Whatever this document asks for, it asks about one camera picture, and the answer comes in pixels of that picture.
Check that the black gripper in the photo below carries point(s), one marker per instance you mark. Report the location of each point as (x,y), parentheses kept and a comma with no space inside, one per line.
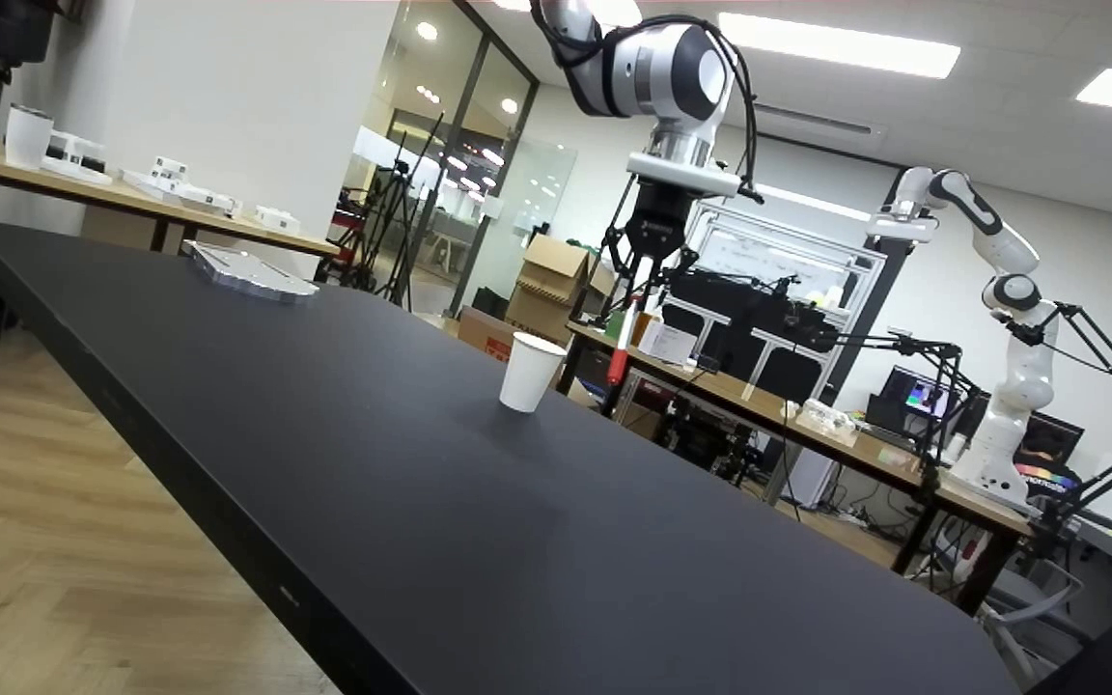
(656,221)

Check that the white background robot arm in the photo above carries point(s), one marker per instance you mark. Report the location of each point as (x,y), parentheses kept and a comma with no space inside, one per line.
(1006,293)

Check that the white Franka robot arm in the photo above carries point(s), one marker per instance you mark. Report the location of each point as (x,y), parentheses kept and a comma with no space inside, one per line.
(656,64)

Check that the white paper cup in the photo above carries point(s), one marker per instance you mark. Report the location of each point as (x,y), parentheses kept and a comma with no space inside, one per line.
(529,370)

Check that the white cup on desk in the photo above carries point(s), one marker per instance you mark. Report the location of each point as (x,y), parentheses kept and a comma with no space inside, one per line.
(27,139)

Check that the tan cardboard box pile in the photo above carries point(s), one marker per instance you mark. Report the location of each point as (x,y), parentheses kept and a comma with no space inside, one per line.
(550,291)

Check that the whiteboard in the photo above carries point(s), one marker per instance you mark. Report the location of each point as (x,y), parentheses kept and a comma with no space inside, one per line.
(773,244)

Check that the long wooden desk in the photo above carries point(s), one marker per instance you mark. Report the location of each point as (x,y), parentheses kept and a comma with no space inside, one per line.
(837,437)

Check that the small black monitor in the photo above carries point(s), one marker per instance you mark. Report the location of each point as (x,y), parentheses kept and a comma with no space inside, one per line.
(1047,441)

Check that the wooden side desk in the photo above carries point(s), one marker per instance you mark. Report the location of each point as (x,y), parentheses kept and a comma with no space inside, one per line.
(131,198)

